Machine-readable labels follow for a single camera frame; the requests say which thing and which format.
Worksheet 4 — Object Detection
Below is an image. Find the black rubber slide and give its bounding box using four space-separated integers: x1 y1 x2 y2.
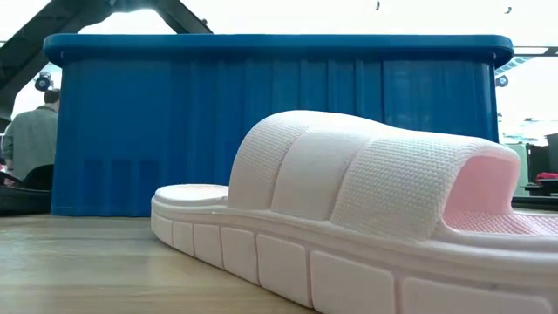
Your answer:
0 171 53 215

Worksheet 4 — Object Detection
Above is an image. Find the blue plastic bin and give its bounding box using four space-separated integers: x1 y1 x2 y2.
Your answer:
42 33 515 218

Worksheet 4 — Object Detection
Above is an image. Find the pink rubber slide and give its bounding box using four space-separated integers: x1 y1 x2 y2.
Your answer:
150 109 558 314

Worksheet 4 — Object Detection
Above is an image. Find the black equipment box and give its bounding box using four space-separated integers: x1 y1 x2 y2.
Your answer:
525 133 558 197

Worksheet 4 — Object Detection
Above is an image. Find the black chair back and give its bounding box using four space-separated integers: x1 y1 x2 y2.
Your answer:
22 163 55 192

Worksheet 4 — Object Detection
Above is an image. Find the pale green cabinet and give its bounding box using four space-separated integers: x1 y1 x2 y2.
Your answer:
500 142 529 197

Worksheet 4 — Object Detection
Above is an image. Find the person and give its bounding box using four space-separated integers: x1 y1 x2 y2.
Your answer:
1 88 62 182

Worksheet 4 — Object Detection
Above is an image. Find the black round hanging device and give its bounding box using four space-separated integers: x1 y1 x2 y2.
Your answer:
33 72 54 93

